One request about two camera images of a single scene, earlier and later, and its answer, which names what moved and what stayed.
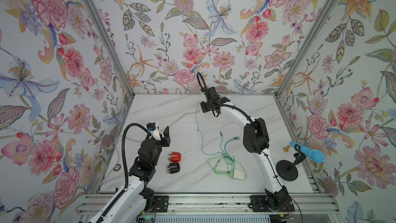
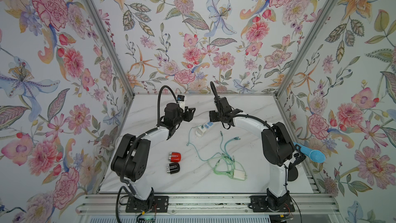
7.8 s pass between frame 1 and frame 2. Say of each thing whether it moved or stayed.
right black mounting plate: stayed
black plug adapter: stayed
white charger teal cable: moved
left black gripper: moved
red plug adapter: stayed
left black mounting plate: stayed
